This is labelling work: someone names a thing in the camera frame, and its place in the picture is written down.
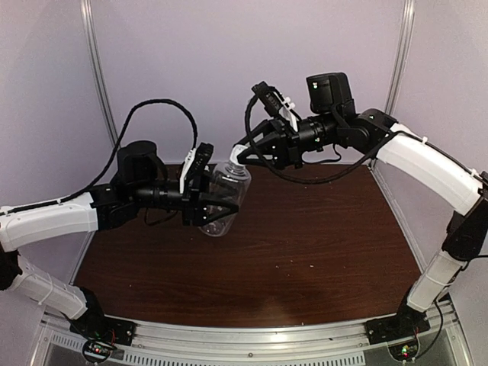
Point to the left aluminium frame post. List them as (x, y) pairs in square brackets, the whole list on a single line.
[(97, 71)]

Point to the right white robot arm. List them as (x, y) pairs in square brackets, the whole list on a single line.
[(377, 135)]

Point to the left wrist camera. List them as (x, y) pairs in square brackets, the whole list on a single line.
[(195, 162)]

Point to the front aluminium rail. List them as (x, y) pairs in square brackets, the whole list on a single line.
[(342, 343)]

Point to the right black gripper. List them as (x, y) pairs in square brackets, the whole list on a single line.
[(283, 140)]

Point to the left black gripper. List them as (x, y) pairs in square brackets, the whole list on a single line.
[(194, 200)]

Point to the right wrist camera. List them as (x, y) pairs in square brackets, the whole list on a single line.
[(276, 105)]

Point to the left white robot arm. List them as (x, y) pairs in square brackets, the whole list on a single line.
[(141, 182)]

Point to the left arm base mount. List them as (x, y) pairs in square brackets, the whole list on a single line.
[(103, 339)]

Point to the clear plastic bottle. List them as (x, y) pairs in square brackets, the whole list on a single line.
[(230, 181)]

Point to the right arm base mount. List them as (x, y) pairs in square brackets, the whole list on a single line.
[(400, 331)]

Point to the aluminium frame post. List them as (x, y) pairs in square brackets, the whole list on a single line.
[(402, 52), (97, 71)]

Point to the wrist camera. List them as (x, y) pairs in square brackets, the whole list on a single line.
[(276, 105), (195, 162)]

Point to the right aluminium frame post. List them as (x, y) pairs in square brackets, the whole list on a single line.
[(402, 52)]

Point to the white flip bottle cap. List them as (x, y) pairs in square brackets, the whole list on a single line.
[(234, 155)]

